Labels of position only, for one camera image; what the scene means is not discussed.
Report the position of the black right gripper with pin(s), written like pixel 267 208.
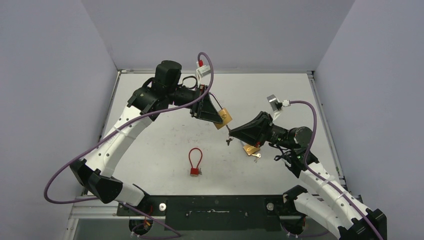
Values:
pixel 266 126

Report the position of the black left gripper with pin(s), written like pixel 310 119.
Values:
pixel 205 110

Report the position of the brass padlock long shackle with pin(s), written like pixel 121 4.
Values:
pixel 224 114

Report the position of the small key bunch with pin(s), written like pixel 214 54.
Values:
pixel 230 138

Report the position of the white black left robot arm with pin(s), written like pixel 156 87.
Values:
pixel 95 169

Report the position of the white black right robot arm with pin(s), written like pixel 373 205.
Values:
pixel 338 211

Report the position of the brass padlock with key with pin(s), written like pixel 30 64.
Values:
pixel 252 151

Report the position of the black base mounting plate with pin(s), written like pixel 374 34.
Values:
pixel 224 212

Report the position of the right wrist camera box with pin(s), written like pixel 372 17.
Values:
pixel 277 106

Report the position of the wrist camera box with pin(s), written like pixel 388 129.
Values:
pixel 203 71
pixel 277 106

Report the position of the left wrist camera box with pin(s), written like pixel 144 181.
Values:
pixel 203 71

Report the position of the aluminium table edge rail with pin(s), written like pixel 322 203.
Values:
pixel 338 167

